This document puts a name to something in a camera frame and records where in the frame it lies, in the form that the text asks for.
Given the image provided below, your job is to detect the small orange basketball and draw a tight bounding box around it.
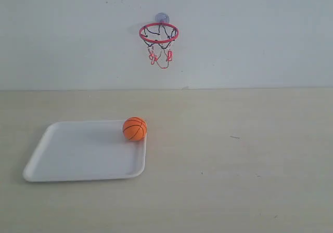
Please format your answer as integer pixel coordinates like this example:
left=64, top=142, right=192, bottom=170
left=122, top=117, right=147, bottom=141

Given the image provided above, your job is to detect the red mini basketball hoop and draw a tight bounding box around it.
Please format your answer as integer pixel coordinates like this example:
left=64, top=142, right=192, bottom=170
left=138, top=22, right=180, bottom=69

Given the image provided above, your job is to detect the white plastic tray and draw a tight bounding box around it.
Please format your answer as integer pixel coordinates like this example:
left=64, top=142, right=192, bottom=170
left=22, top=120, right=147, bottom=182

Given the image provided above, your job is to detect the clear suction cup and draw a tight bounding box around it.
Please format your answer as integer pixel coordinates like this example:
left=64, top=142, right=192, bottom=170
left=155, top=12, right=170, bottom=23

